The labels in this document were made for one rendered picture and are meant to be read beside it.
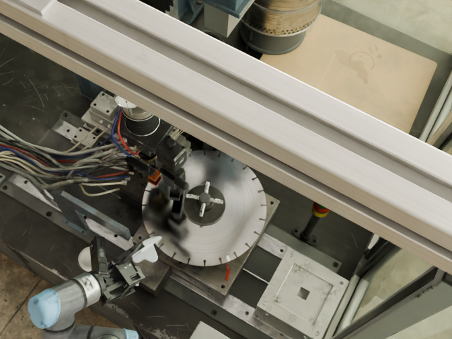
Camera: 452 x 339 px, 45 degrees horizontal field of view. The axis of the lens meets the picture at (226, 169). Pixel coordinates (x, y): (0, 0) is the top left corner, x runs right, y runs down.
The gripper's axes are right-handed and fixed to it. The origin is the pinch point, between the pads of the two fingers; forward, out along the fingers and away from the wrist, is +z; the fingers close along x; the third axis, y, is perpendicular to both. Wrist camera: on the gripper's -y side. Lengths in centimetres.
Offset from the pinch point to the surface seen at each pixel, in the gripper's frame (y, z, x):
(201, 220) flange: 3.7, 8.3, 14.0
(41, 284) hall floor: -40, 19, -94
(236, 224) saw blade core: 9.8, 14.5, 17.0
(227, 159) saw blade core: -6.7, 23.0, 21.9
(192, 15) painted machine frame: -65, 60, 23
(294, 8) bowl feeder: -32, 57, 52
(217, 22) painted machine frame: -26, 15, 54
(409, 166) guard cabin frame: 37, -61, 99
